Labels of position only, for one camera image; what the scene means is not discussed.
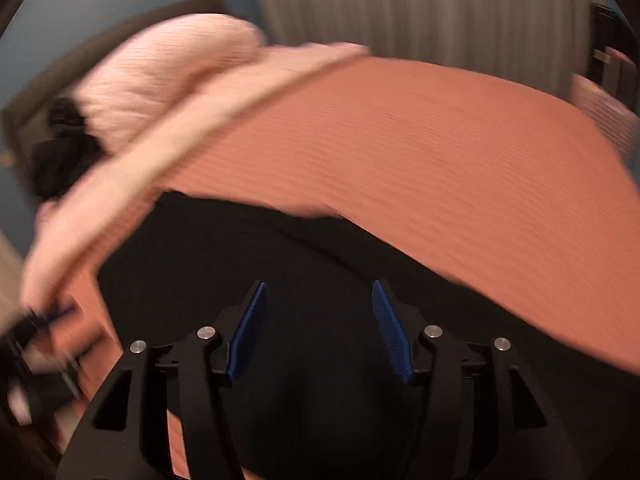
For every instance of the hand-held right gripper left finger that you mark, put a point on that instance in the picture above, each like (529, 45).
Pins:
(247, 332)

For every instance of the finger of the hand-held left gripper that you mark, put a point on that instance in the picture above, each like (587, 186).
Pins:
(57, 314)

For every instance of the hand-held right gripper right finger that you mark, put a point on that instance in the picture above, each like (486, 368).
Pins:
(392, 335)

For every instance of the black pants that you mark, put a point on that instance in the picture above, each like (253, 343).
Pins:
(300, 260)

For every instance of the dark cloth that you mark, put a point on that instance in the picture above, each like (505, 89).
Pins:
(65, 155)

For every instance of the orange quilted bedspread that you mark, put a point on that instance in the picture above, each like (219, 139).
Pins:
(425, 160)

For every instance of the pale pink blanket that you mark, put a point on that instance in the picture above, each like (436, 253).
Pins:
(150, 160)

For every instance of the grey padded headboard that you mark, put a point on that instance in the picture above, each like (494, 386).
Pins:
(50, 80)

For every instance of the pink floral pillow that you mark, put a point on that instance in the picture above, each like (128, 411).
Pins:
(160, 70)

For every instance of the pink hard suitcase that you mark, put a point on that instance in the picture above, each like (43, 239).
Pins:
(600, 105)

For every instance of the grey pleated curtain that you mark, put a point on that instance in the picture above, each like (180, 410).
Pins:
(425, 10)

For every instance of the black hard suitcase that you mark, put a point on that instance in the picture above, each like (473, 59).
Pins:
(607, 30)

